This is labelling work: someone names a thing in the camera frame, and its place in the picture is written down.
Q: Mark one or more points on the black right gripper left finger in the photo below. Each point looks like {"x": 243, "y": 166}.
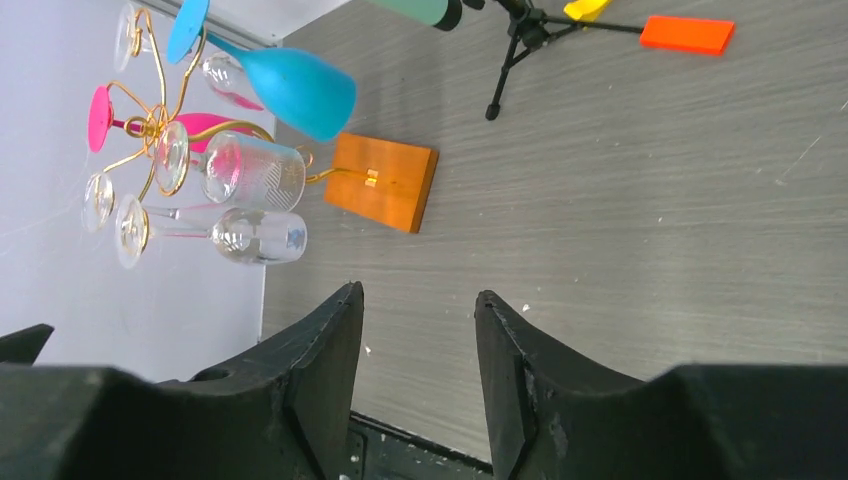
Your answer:
{"x": 279, "y": 410}

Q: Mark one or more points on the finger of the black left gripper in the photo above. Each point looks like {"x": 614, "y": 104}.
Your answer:
{"x": 24, "y": 346}

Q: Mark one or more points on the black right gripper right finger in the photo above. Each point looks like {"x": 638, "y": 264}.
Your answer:
{"x": 553, "y": 413}

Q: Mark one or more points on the clear tall flute glass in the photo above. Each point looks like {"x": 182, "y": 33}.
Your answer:
{"x": 98, "y": 202}

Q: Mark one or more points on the clear stemmed wine glass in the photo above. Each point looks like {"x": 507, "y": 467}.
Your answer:
{"x": 243, "y": 236}

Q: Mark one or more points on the clear patterned tumbler glass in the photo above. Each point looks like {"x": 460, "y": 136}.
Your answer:
{"x": 235, "y": 169}

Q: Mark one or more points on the orange wooden rack base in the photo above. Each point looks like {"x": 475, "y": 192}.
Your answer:
{"x": 381, "y": 180}

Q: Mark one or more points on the pink wine glass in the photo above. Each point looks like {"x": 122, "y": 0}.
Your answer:
{"x": 201, "y": 127}

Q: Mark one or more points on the blue wine glass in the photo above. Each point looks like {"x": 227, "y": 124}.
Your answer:
{"x": 301, "y": 89}

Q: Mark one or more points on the clear rear wine glass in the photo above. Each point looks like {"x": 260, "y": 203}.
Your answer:
{"x": 222, "y": 73}

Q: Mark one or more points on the black tripod mic stand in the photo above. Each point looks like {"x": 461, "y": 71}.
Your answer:
{"x": 530, "y": 29}

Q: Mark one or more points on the yellow curved block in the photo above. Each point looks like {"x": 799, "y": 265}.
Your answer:
{"x": 585, "y": 10}

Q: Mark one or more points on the orange rectangular block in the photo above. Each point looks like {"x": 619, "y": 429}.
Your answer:
{"x": 690, "y": 35}

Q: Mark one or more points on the mint green microphone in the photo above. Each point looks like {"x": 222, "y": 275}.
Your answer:
{"x": 444, "y": 15}

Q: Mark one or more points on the gold wire glass rack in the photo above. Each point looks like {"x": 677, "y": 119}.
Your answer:
{"x": 193, "y": 57}

